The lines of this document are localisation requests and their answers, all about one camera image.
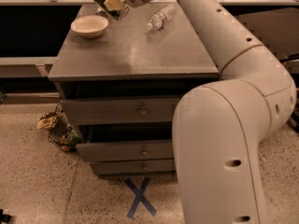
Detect white paper bowl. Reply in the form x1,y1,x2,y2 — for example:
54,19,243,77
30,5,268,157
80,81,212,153
71,15,108,38

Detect grey drawer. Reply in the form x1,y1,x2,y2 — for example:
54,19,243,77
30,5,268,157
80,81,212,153
90,159,175,175
77,140,173,162
61,98,179,125

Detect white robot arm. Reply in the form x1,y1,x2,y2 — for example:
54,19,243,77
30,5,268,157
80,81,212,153
122,0,296,224

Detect crumpled snack bag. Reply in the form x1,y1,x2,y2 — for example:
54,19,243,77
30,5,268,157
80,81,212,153
36,112,58,130

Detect wire basket with cans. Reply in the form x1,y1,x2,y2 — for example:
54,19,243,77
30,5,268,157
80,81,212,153
48,105,81,152

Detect bottom grey drawer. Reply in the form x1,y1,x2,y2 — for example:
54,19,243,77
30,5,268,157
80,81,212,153
90,159,175,175

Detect top grey drawer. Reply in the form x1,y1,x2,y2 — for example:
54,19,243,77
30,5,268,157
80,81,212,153
61,98,179,125

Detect blue tape cross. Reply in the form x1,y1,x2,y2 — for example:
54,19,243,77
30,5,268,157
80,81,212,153
125,177,157,218

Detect red soda can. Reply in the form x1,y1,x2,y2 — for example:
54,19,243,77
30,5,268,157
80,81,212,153
96,7,107,18

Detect clear plastic water bottle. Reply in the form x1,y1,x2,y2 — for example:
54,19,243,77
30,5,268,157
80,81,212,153
146,4,177,31

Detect middle grey drawer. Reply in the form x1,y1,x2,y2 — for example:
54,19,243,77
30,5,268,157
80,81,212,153
77,140,173,162

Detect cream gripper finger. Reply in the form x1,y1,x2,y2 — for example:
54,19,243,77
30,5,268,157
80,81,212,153
104,0,126,11
118,6,129,21

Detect grey drawer cabinet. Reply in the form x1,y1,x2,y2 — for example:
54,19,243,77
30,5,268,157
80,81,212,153
48,0,220,179

